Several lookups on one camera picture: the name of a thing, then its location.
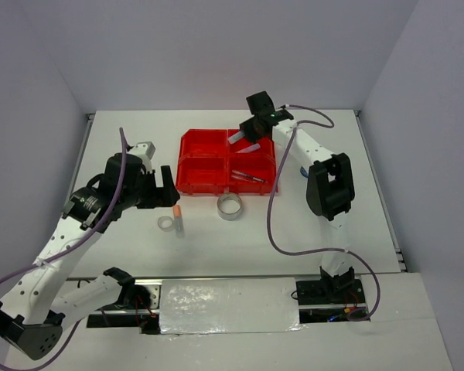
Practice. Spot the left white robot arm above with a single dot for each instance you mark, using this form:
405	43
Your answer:
32	314

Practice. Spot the silver foil cover plate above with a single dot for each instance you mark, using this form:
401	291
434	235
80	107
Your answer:
228	306

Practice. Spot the orange cap highlighter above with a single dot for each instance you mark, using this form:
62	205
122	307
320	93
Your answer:
178	220

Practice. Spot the small clear tape roll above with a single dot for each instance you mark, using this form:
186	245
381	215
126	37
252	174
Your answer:
166	223

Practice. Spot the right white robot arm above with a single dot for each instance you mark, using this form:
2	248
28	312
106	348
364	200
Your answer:
330	187

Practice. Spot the large grey tape roll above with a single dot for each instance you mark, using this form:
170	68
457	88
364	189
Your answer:
229	206

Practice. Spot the red four-compartment bin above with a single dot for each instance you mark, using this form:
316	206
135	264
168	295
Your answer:
206	160

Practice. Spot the pink highlighter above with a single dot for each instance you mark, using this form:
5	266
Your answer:
249	149

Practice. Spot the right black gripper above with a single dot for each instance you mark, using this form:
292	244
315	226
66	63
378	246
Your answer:
246	127

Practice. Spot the blue pen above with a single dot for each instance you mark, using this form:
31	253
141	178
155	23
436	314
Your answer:
248	179

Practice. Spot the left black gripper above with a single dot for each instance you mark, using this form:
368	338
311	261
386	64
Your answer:
160	197

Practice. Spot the blue highlighter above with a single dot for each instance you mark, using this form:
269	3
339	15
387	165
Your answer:
235	137

